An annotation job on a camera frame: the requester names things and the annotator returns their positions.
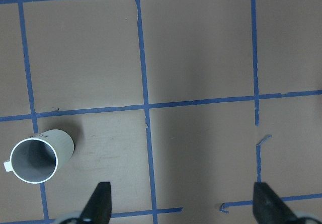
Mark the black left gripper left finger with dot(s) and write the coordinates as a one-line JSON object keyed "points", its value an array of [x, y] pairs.
{"points": [[99, 206]]}

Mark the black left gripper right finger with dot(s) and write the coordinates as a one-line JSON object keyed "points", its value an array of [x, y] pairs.
{"points": [[268, 207]]}

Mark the white ribbed cup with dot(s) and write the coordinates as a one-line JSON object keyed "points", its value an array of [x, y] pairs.
{"points": [[35, 160]]}

